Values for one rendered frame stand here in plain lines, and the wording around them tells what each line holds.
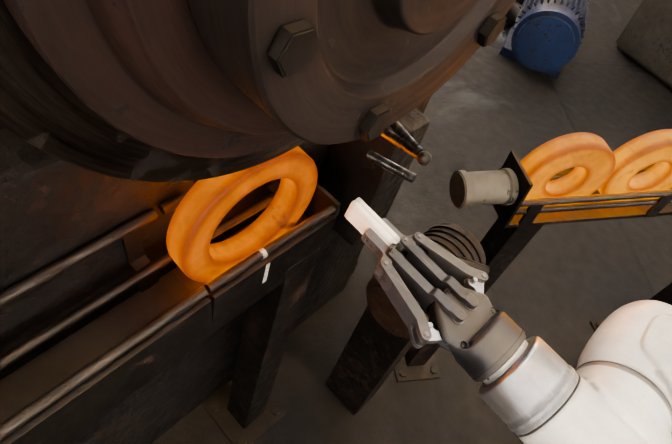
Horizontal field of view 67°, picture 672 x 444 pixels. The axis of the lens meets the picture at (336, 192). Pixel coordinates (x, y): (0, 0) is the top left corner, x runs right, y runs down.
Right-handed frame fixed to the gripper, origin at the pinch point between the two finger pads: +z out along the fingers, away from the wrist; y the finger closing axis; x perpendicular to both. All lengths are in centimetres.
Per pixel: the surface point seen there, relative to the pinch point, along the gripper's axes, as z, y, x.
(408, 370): -18, 33, -72
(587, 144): -10.3, 35.9, 4.7
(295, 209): 7.8, -4.7, -2.2
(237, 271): 5.8, -14.7, -3.8
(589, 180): -14.3, 39.9, -2.3
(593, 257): -36, 115, -71
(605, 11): 43, 312, -78
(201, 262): 8.1, -17.9, -1.9
